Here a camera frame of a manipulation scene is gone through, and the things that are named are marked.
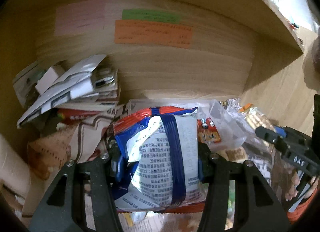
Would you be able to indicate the pink paper note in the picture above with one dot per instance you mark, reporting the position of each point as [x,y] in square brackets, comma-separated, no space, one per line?
[79,17]

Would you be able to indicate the orange paper note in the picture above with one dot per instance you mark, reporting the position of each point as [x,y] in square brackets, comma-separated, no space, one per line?
[152,32]

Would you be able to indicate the red orange snack packet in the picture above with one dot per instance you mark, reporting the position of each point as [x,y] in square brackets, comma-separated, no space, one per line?
[207,132]

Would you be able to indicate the clear plastic storage bin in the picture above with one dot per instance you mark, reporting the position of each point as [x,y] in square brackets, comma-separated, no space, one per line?
[231,134]

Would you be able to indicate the red book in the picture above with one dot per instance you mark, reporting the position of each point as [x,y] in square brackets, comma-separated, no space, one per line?
[70,116]

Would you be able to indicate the blue white snack packet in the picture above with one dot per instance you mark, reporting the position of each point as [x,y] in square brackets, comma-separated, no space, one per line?
[160,147]

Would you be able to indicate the beige cushion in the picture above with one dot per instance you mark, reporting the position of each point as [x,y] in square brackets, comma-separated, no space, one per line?
[15,174]

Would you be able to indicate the newspaper print cloth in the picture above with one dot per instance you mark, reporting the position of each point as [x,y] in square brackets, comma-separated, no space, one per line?
[82,142]

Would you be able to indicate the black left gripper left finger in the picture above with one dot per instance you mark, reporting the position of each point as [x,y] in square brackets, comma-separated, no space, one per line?
[62,207]

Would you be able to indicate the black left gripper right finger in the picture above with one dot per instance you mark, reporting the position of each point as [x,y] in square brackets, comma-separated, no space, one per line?
[256,206]

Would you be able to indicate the green paper note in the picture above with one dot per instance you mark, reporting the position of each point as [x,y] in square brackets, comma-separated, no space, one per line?
[150,15]

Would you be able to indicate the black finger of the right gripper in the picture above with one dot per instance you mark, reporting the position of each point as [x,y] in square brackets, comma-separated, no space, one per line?
[276,137]

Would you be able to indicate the stack of books and papers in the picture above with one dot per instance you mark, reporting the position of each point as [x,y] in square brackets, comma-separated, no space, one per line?
[89,85]

